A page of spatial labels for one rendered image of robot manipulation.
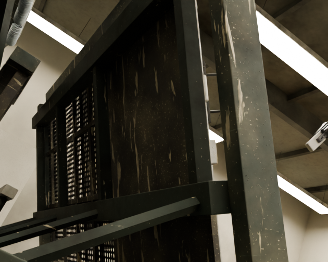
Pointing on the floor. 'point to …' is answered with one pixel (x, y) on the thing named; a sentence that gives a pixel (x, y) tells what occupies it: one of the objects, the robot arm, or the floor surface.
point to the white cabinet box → (9, 167)
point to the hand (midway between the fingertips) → (315, 142)
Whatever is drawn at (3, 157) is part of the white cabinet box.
